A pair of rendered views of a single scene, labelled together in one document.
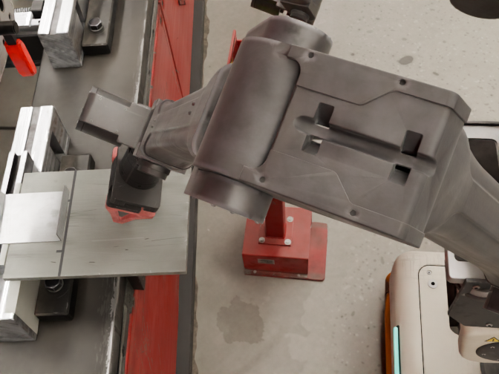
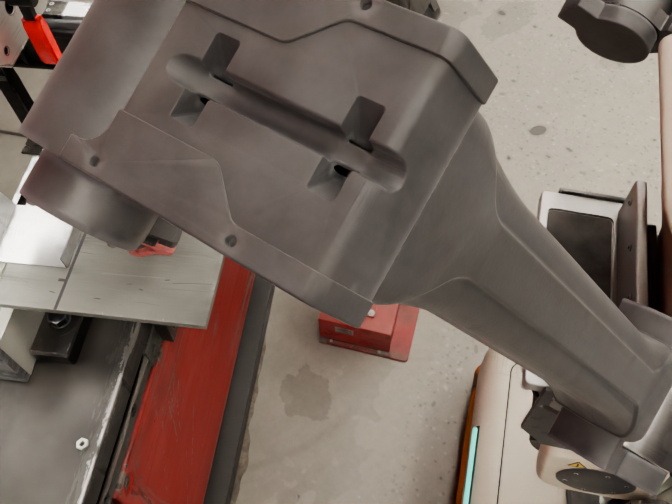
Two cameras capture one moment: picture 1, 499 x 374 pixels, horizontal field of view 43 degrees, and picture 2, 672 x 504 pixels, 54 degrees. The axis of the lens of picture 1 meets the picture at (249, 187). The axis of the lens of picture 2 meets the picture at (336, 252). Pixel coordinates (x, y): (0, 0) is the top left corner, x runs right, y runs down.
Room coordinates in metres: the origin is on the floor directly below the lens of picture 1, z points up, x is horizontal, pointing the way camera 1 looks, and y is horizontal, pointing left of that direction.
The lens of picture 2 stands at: (0.06, -0.08, 1.68)
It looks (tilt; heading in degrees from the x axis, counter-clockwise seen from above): 58 degrees down; 5
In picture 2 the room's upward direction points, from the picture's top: 4 degrees counter-clockwise
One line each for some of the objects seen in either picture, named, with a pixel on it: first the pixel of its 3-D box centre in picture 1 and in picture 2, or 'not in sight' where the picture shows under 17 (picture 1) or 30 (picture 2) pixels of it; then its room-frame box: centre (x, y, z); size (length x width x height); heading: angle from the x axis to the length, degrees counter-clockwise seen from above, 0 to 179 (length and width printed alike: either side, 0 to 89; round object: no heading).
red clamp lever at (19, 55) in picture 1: (12, 50); (32, 27); (0.65, 0.29, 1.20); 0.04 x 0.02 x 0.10; 85
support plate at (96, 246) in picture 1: (101, 220); (119, 251); (0.48, 0.23, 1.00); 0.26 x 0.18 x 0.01; 85
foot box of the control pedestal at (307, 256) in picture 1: (286, 240); (371, 310); (0.89, -0.09, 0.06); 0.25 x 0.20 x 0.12; 77
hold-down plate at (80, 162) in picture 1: (67, 232); (89, 261); (0.53, 0.31, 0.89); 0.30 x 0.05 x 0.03; 175
